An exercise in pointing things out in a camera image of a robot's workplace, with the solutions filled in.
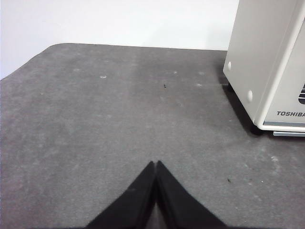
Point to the cream Toshiba toaster oven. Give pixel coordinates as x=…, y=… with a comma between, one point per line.
x=250, y=47

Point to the glass-windowed oven door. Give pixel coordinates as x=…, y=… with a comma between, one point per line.
x=286, y=105

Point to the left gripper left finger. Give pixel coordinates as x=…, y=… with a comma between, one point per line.
x=133, y=210

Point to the metal oven crumb tray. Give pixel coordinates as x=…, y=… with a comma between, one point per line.
x=290, y=133

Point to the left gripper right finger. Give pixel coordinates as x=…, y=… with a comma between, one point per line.
x=183, y=210

